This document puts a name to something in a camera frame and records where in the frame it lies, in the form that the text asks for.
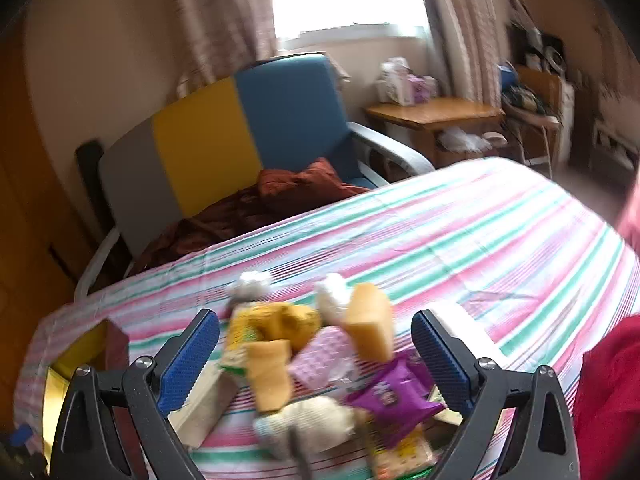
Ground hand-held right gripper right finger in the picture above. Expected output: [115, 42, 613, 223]
[411, 309, 581, 480]

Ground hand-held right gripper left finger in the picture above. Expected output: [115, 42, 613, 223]
[49, 308, 221, 480]

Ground purple snack packet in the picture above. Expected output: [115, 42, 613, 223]
[345, 352, 446, 448]

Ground brown gift box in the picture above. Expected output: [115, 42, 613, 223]
[42, 319, 131, 466]

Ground pink plastic bottle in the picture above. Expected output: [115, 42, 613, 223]
[289, 326, 358, 391]

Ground beige wooden block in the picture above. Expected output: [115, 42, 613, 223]
[167, 360, 241, 448]

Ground yellow green snack packet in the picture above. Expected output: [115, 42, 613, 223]
[220, 305, 261, 376]

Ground large yellow sponge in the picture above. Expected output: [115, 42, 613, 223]
[342, 282, 396, 363]

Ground small yellow sponge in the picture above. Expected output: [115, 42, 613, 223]
[245, 340, 296, 413]

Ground crumpled white plastic ball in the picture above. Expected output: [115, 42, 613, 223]
[229, 271, 273, 306]
[315, 274, 351, 326]

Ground striped bed sheet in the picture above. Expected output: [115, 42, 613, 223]
[12, 157, 640, 480]

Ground white knitted sock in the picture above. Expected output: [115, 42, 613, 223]
[255, 396, 368, 456]

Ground red cloth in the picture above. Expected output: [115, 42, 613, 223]
[572, 317, 640, 480]

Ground brown blanket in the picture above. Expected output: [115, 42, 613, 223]
[132, 157, 371, 276]

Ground wooden wardrobe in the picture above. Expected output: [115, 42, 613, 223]
[0, 30, 108, 441]

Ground white plastic bags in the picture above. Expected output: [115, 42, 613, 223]
[440, 127, 493, 153]

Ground wooden side table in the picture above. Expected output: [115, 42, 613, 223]
[364, 99, 506, 168]

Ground blue yellow grey armchair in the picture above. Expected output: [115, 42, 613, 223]
[75, 52, 436, 301]

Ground purple carton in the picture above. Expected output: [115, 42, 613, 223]
[407, 75, 438, 105]

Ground pile of clothes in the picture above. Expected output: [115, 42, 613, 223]
[500, 85, 558, 116]

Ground white carton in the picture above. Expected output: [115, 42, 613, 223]
[376, 57, 416, 106]

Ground wooden chair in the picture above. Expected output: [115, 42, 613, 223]
[500, 62, 563, 171]

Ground patterned curtain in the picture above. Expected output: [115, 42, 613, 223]
[167, 0, 278, 61]
[417, 0, 501, 108]

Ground cluttered wooden shelf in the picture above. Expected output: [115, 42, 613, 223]
[505, 0, 576, 81]

